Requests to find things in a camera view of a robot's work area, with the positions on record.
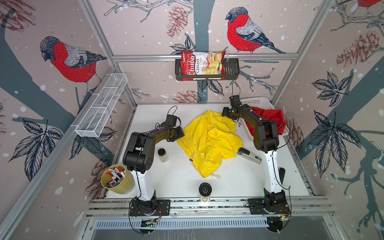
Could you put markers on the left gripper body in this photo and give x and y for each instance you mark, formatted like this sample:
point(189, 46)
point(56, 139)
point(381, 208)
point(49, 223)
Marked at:
point(178, 133)

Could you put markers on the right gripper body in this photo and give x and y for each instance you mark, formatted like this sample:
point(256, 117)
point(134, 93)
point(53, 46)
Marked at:
point(227, 112)

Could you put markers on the white plastic basket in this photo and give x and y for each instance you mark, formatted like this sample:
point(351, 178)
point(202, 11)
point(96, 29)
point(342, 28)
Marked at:
point(259, 102)

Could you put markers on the yellow shorts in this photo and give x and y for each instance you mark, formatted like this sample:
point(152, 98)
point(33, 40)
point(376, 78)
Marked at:
point(209, 139)

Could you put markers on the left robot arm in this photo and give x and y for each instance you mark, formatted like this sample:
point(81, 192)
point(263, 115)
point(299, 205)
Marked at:
point(139, 157)

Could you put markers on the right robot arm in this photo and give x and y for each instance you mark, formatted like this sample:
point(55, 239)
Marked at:
point(266, 140)

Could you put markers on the red shorts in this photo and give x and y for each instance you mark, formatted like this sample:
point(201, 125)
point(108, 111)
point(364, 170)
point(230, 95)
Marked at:
point(275, 115)

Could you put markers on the small black-lid jar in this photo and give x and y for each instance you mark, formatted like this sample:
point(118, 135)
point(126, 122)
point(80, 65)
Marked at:
point(163, 155)

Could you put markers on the grey stapler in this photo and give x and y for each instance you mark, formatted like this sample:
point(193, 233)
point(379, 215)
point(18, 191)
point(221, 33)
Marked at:
point(246, 154)

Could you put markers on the red chips bag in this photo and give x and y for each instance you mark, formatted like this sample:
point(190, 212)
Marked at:
point(202, 63)

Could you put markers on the yellow marker cup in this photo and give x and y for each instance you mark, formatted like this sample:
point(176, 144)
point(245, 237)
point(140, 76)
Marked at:
point(117, 179)

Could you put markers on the small black device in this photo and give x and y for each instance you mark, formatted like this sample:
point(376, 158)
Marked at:
point(282, 172)

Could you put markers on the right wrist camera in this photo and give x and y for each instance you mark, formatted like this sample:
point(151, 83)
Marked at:
point(235, 101)

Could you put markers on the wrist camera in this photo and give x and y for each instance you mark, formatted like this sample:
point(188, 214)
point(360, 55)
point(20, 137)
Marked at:
point(171, 121)
point(235, 101)

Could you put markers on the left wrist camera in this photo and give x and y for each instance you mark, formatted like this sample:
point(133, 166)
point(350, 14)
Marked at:
point(171, 121)

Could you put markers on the black wall basket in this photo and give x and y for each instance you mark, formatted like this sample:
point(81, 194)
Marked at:
point(230, 66)

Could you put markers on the black round camera knob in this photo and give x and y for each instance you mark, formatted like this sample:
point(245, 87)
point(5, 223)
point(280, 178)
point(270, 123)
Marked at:
point(205, 190)

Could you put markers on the white wire mesh shelf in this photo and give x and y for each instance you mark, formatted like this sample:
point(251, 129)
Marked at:
point(97, 115)

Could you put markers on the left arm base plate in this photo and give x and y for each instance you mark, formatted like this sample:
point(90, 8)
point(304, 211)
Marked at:
point(139, 208)

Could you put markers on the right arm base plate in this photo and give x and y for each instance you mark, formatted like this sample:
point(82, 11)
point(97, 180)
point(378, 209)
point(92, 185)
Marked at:
point(258, 206)

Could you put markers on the aluminium front rail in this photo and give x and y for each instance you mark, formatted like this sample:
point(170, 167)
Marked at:
point(299, 206)

